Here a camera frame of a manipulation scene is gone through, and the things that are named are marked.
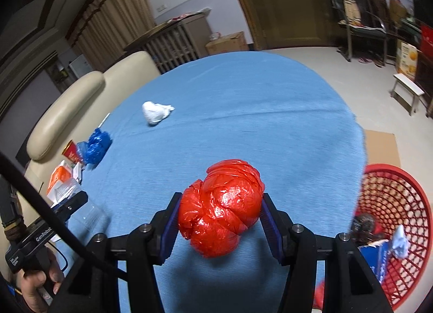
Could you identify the white wall socket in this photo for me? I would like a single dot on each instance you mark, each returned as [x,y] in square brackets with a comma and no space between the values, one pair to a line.
[162,7]

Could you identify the orange tissue pack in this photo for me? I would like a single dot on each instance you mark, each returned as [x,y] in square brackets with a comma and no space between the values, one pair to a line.
[59,177]

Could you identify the red crate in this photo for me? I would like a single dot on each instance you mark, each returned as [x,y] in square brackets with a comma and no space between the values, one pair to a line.
[427,37]

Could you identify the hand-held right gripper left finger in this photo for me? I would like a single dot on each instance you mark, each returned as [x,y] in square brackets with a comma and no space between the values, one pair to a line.
[169,228]

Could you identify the red plastic bag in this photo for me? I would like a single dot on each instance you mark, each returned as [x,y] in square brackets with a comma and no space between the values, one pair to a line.
[220,208]

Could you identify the blue tablecloth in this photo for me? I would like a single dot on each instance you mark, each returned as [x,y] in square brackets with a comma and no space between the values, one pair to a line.
[236,113]

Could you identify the red paper cup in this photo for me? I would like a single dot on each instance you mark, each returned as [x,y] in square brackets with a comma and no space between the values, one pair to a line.
[71,154]

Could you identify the dark metal chair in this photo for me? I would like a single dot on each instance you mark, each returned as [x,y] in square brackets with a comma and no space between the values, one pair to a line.
[365,30]

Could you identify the wooden glass door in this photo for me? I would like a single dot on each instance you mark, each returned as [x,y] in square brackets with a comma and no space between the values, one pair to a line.
[287,11]

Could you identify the small white cabinet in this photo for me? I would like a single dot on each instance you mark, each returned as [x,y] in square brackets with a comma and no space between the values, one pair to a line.
[81,66]

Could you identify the red plastic basket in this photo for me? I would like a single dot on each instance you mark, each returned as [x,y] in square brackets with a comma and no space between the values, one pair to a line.
[406,198]

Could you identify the person's left hand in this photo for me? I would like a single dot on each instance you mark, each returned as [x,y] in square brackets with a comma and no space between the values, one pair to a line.
[32,291]

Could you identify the radiator cabinet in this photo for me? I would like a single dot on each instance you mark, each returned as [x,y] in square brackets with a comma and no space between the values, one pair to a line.
[176,45]

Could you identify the white plastic bag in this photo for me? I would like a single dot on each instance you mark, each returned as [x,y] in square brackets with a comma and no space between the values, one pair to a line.
[154,113]

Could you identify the orange fruit box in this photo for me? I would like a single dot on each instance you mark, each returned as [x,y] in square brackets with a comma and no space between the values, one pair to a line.
[407,59]

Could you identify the cardboard box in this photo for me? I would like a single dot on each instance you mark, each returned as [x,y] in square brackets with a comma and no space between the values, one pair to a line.
[226,44]

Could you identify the small wooden stool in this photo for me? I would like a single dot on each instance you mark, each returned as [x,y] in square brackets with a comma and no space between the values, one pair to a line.
[406,83]

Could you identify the beige leather sofa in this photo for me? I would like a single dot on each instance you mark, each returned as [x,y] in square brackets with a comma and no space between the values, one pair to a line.
[67,103]

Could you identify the flat cardboard sheet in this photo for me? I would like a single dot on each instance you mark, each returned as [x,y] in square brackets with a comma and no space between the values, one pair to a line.
[382,147]

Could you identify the blue and silver carton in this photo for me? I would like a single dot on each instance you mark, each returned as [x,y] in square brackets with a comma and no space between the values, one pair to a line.
[379,259]

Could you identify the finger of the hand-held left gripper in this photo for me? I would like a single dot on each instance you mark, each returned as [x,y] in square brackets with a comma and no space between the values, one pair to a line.
[72,203]

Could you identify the white straw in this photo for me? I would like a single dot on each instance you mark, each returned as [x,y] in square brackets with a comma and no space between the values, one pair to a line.
[104,120]

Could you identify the clear plastic container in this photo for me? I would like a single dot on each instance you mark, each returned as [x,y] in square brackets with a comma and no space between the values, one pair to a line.
[89,213]

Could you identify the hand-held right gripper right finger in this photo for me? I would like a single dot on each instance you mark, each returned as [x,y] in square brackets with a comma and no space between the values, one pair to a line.
[270,228]

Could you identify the brown curtain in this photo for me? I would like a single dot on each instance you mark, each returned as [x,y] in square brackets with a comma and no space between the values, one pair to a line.
[108,18]

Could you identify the white labelled packet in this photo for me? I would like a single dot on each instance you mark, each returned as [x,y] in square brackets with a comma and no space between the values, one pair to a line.
[77,171]

